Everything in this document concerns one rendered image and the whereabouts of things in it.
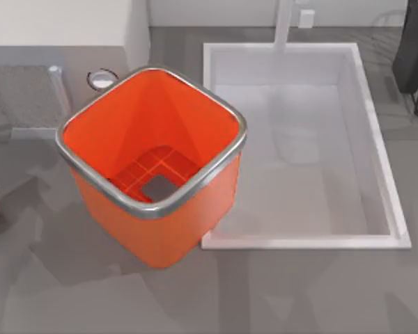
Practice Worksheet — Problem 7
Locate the white sink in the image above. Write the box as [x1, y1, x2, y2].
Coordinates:
[201, 42, 412, 251]

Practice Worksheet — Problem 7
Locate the orange bin with metal rim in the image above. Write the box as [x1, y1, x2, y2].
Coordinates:
[56, 66, 248, 269]

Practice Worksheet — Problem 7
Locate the tall white tap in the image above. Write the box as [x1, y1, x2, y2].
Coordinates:
[273, 0, 293, 53]

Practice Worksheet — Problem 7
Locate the grey dish rack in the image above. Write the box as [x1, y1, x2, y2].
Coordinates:
[0, 64, 69, 144]

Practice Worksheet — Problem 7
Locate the white wall socket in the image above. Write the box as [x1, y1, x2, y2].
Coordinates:
[297, 8, 315, 29]

